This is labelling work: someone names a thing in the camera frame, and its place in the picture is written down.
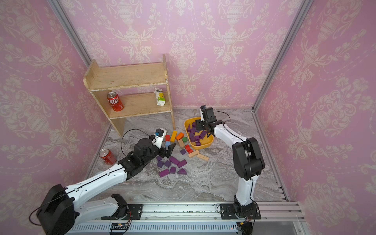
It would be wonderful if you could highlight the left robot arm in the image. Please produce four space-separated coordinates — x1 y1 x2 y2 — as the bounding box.
34 137 176 235

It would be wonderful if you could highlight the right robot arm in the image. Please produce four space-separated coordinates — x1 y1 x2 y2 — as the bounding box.
196 105 265 220

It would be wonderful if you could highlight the yellow plastic storage bin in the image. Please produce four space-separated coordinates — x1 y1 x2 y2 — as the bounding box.
184 117 214 150

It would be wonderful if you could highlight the purple brick centre long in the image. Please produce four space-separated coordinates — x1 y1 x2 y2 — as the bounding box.
169 156 180 165

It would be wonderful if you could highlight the beige wood brick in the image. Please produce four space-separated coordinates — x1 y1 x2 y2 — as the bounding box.
178 139 185 149

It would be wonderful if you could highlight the yellow long brick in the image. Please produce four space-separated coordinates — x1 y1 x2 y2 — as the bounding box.
170 131 177 143

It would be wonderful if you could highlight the orange brick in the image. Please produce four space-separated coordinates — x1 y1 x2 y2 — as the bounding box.
176 132 185 141

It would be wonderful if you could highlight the small red brick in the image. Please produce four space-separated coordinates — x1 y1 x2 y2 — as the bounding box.
185 145 193 154

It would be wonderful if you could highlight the purple triangle brick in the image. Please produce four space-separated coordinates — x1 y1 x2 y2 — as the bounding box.
177 168 188 175

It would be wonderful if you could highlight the natural wood brick small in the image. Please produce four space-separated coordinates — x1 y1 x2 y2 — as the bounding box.
189 150 199 158

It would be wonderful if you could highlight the engraved natural wood brick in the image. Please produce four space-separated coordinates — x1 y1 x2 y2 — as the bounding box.
197 153 209 162

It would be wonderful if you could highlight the red cola can on floor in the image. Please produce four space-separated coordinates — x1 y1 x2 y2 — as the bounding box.
99 148 117 165

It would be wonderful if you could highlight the green white juice carton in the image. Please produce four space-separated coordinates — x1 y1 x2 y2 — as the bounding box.
154 88 166 106

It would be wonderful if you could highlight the red cola can on shelf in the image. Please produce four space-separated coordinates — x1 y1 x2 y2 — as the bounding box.
107 91 124 112

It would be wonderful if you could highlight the wooden two-tier shelf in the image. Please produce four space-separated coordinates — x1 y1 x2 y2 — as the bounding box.
83 54 176 137

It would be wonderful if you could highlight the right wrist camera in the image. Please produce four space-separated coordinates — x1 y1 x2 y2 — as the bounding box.
200 105 207 121

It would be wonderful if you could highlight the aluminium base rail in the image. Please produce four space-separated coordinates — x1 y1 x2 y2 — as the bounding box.
66 201 310 235

